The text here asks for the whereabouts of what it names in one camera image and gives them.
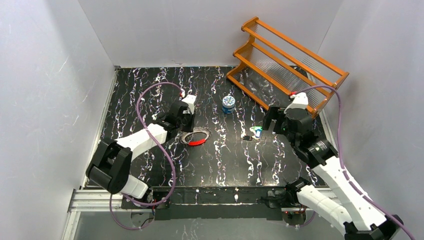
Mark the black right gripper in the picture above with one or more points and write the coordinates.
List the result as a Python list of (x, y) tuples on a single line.
[(274, 117)]

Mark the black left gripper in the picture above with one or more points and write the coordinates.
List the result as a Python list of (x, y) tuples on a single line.
[(188, 121)]

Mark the red handled spiked keyring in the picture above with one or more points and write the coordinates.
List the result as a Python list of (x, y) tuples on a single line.
[(197, 137)]

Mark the blue tagged key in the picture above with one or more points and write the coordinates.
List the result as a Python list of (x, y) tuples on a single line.
[(258, 133)]

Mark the green tagged key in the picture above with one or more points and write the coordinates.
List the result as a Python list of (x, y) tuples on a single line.
[(255, 128)]

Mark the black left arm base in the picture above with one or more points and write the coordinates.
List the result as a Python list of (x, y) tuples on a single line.
[(152, 199)]

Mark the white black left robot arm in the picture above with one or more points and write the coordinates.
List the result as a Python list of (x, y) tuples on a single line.
[(110, 165)]

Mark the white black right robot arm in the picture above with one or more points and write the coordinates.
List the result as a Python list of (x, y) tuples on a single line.
[(353, 216)]

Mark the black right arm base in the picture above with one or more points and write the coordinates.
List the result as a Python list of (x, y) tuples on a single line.
[(293, 212)]

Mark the small blue white jar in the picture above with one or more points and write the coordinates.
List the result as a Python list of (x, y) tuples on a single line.
[(228, 104)]

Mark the orange wooden shelf rack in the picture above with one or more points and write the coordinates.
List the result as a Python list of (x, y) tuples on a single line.
[(273, 64)]

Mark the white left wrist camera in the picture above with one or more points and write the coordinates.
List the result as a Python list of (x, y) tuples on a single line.
[(190, 100)]

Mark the aluminium frame rail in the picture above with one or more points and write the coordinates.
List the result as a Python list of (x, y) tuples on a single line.
[(88, 215)]

